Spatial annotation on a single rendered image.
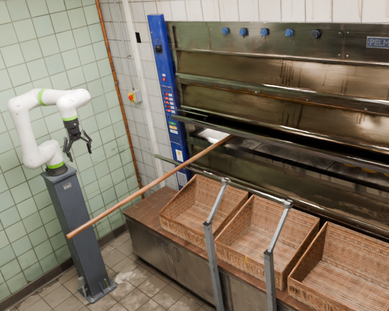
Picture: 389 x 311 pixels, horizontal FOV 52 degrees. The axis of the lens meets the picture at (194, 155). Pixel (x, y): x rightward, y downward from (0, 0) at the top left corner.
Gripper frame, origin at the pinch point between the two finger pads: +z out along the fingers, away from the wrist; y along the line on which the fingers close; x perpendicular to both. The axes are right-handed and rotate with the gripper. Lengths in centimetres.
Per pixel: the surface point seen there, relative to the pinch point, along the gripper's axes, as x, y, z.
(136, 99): -64, -91, 2
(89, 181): -97, -43, 73
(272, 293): 113, -44, 81
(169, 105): -24, -95, 2
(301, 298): 126, -54, 85
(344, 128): 124, -102, -6
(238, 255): 79, -52, 76
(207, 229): 65, -42, 54
